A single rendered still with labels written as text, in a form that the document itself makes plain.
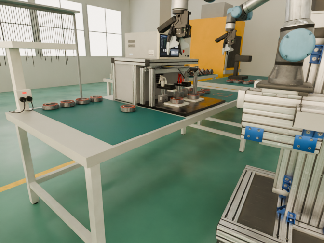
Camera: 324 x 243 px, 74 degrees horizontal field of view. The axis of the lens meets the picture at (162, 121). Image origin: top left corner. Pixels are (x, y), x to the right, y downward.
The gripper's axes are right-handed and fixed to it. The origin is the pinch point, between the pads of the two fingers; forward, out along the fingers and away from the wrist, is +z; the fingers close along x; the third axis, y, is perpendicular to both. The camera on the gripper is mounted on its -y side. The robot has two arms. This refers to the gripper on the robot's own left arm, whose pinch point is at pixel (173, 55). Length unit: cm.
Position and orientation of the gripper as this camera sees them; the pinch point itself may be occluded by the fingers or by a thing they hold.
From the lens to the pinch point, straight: 114.1
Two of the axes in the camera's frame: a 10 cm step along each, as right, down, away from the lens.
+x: 5.2, -2.4, 8.2
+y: 8.5, 1.8, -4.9
